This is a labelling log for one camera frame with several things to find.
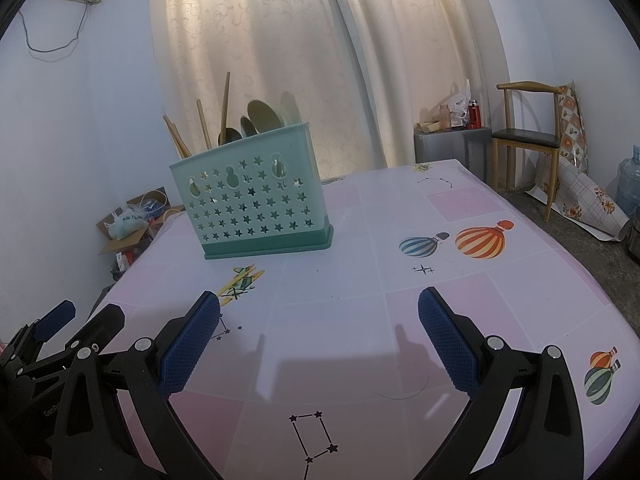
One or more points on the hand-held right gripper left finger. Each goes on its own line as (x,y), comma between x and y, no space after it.
(190,345)

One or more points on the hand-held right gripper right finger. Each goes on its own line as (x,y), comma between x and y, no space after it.
(447,345)

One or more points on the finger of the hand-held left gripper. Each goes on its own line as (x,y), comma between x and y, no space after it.
(57,317)
(107,320)

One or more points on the teal plastic utensil holder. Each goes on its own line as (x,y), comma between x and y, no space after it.
(250,210)

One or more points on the pile of wooden chopsticks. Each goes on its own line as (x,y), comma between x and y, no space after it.
(205,125)

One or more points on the black bin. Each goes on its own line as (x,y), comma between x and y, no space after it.
(117,267)

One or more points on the cardboard box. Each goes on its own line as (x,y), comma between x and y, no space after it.
(117,246)

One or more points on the pale blue plastic bag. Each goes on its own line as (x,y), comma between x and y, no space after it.
(127,225)

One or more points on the pink printed tablecloth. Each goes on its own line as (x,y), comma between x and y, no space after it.
(350,340)

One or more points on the grey cabinet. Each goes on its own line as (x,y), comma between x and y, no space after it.
(450,152)

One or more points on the tan paper roll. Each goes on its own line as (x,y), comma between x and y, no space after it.
(427,128)

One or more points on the dark grey appliance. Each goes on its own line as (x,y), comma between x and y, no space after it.
(634,232)

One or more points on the wooden chair with dark seat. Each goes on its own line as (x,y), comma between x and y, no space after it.
(525,137)

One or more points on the tan bottle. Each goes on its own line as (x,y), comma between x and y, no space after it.
(444,119)

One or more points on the red bottle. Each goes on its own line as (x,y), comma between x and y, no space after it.
(474,116)

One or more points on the white plastic bag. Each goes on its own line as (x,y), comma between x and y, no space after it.
(460,105)

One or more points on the blue water jug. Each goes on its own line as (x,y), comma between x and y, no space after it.
(629,185)

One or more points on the rolled floral sheet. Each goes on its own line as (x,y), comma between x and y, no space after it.
(570,130)

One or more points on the cream patterned curtain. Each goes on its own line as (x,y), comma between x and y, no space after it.
(260,45)
(430,50)

